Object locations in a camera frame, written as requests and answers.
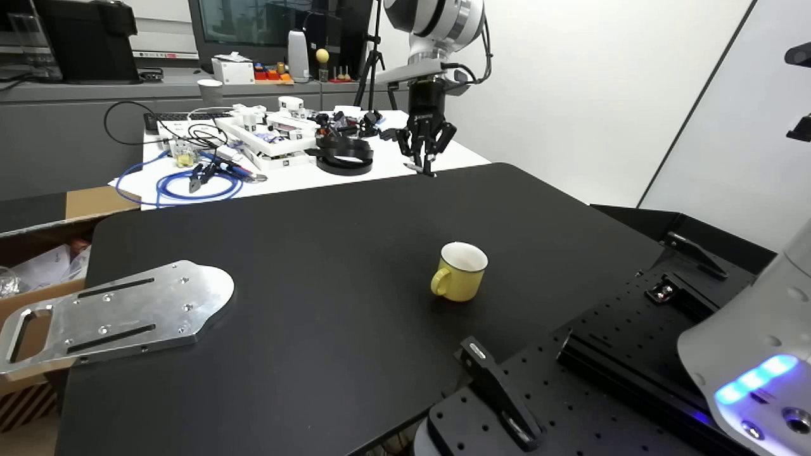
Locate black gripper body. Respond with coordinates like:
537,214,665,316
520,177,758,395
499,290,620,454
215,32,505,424
406,77,452,133

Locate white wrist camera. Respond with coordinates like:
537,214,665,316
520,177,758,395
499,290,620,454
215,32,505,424
372,55,448,88

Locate slotted grey metal plate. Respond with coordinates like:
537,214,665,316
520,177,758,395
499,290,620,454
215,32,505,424
0,255,238,381

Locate black perforated breadboard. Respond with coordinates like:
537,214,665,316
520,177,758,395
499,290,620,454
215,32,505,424
410,205,781,456

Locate long black toggle clamp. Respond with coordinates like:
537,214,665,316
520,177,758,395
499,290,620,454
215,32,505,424
643,230,729,310
455,334,544,452

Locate blue coiled cable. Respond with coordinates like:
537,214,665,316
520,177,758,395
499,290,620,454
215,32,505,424
112,149,249,210

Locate yellow mug cup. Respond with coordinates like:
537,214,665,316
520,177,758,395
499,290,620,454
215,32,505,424
426,238,492,306

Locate black pliers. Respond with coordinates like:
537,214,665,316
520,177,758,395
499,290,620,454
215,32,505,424
186,158,229,196

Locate small white box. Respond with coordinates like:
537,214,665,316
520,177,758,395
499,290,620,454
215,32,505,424
208,51,258,86

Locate thin black cable loop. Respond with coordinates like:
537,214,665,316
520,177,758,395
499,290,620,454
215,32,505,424
102,96,165,149

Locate black cable coil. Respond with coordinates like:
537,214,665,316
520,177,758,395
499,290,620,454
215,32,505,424
314,135,376,177

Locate brown cardboard box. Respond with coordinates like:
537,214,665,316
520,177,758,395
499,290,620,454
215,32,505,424
0,183,142,438

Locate black camera tripod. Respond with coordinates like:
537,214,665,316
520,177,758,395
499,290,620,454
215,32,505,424
353,0,391,111

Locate black mounting rail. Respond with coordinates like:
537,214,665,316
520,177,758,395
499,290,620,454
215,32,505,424
556,276,738,438

